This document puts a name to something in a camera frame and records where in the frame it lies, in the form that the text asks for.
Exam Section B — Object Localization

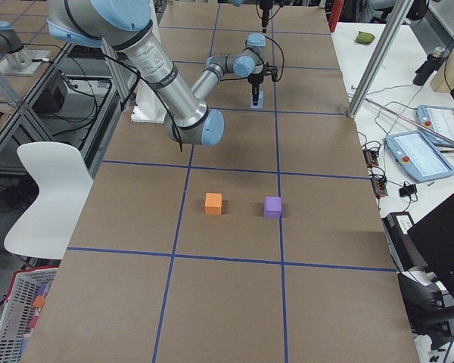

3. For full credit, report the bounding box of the black power adapter box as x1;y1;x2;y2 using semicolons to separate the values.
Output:
381;212;428;271

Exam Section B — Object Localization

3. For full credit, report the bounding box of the aluminium frame post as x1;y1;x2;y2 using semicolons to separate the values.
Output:
347;0;412;119

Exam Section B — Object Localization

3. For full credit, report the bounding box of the orange foam block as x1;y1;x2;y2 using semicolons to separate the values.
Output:
204;192;222;216

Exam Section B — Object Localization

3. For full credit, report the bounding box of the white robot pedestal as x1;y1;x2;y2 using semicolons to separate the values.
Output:
131;80;166;124

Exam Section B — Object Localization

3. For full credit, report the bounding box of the green cloth pouch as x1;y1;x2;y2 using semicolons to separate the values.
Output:
355;31;375;45

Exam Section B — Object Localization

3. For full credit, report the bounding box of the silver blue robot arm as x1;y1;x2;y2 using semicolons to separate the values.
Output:
48;1;266;146
228;0;275;33

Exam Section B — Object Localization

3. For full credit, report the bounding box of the white plastic chair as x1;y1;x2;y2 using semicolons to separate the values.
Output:
4;141;93;260

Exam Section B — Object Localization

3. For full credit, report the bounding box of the white perforated basket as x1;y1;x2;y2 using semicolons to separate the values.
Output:
0;267;58;362

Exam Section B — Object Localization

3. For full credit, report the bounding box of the blue teach pendant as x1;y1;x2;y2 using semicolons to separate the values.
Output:
386;132;454;183
416;105;454;147

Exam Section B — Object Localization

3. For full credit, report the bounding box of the purple foam block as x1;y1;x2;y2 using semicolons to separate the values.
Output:
263;196;282;219

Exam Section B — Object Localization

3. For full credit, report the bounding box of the light blue foam block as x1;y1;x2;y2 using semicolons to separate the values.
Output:
250;91;264;109

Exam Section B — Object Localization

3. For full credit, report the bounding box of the black monitor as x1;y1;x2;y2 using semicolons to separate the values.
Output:
408;192;454;298

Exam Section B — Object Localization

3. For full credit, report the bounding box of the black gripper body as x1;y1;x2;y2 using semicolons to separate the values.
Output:
258;0;274;11
248;73;264;86

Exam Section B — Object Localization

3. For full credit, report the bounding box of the far blue teach pendant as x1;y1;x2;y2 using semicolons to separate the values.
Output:
416;105;454;147

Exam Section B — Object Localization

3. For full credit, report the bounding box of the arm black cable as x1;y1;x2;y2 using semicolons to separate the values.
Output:
263;36;287;81

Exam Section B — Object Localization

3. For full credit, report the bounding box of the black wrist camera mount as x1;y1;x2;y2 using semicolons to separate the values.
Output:
263;63;278;82

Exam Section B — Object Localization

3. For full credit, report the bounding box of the near blue teach pendant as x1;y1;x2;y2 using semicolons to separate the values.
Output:
386;132;454;183

